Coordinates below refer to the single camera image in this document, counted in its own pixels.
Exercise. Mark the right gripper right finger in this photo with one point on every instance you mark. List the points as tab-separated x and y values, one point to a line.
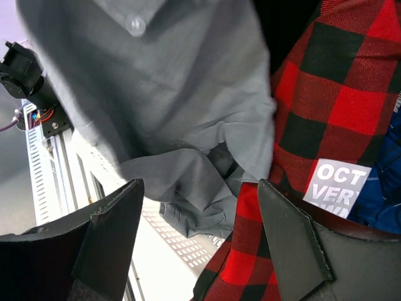
318	255

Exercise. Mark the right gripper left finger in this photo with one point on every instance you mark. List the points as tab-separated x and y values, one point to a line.
84	255

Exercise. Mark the grey shirt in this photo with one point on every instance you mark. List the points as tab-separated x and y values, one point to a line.
173	92

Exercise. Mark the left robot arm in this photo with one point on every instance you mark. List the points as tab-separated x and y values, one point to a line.
23	78

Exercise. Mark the blue plaid shirt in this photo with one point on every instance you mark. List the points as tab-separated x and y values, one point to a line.
378	204

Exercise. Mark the red black plaid shirt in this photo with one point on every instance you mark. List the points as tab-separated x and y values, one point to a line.
335	77

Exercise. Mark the white plastic basket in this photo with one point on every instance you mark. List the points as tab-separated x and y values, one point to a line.
166	265

